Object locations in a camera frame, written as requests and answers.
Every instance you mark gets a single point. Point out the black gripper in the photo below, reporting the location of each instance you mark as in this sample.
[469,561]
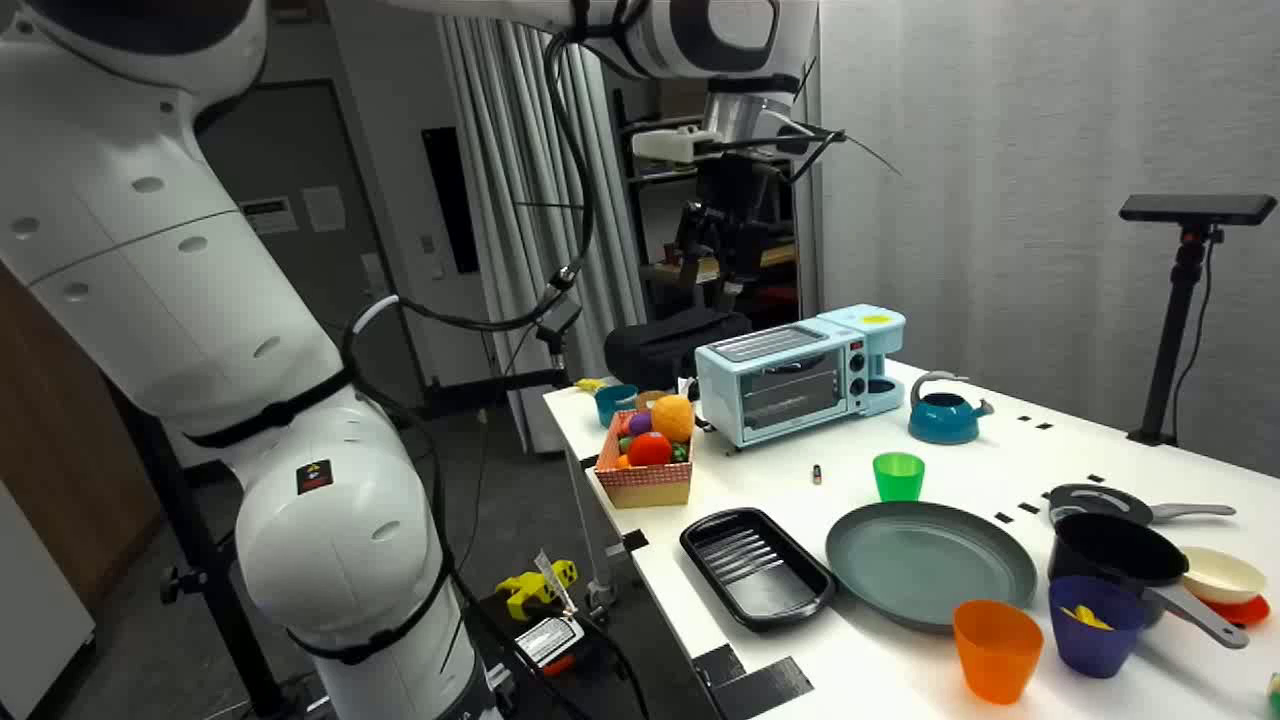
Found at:
[745,194]

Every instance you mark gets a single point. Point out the yellow toy fry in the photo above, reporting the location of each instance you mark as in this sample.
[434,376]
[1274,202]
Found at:
[1085,616]

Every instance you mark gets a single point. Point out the dark blue plastic cup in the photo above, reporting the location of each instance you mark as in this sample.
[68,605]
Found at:
[1098,646]

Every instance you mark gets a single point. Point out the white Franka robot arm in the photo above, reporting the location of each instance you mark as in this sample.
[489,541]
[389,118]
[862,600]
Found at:
[133,264]

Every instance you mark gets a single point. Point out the teal small cup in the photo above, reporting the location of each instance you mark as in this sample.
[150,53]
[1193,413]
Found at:
[616,400]

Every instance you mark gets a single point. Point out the green plastic cup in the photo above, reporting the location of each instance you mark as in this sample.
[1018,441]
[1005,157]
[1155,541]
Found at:
[896,480]

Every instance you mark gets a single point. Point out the grey round plate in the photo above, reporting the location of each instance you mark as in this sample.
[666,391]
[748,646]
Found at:
[931,567]

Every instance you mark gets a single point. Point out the orange plastic cup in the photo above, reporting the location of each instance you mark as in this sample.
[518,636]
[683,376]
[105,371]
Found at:
[998,662]

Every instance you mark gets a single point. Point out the red small plate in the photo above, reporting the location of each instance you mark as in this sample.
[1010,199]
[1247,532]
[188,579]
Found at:
[1247,613]

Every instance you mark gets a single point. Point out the black bag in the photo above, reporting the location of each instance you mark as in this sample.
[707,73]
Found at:
[666,345]

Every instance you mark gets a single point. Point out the light blue toaster oven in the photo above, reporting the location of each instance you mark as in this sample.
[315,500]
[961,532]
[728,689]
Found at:
[787,380]

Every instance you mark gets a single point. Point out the white curtain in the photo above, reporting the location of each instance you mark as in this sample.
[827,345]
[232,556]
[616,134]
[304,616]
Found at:
[515,202]

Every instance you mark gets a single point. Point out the orange plush fruit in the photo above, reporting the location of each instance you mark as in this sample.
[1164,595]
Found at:
[675,422]

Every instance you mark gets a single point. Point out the purple plush fruit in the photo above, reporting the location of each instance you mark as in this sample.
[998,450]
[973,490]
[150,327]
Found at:
[636,422]

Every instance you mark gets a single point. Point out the red plush fruit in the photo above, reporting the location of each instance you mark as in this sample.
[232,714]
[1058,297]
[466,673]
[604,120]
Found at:
[650,450]

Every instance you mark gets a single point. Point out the grey curtain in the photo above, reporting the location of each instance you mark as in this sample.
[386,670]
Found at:
[1040,160]

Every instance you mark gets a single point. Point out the teal toy kettle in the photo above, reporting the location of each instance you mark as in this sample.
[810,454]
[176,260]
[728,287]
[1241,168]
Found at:
[947,422]

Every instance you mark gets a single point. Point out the red checkered fruit basket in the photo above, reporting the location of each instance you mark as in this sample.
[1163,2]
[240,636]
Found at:
[644,480]

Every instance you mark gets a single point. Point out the black ridged grill tray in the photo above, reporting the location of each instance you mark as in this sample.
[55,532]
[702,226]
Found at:
[753,567]

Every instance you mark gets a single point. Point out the white door sign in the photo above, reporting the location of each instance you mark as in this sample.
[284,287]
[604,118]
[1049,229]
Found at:
[323,210]
[270,217]

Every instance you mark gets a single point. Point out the grey door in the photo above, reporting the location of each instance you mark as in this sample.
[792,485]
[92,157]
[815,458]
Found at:
[304,283]

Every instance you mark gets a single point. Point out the yellow toy figure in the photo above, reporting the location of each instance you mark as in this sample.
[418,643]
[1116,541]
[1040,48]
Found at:
[532,586]

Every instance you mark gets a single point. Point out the black tripod stand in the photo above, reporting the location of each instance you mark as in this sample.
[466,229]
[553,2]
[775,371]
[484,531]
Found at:
[1172,333]

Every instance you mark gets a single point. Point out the black tape strip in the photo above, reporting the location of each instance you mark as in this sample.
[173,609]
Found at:
[761,689]
[719,665]

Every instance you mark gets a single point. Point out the white labelled device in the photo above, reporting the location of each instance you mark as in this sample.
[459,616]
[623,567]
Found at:
[549,646]

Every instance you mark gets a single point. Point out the cream small bowl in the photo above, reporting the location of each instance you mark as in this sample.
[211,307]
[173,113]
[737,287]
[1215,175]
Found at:
[1223,575]

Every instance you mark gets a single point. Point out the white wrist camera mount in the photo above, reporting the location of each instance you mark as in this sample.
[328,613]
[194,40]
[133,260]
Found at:
[685,146]

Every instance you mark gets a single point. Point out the black camera on tripod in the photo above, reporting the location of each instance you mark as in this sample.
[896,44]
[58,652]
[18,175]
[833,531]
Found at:
[1199,210]

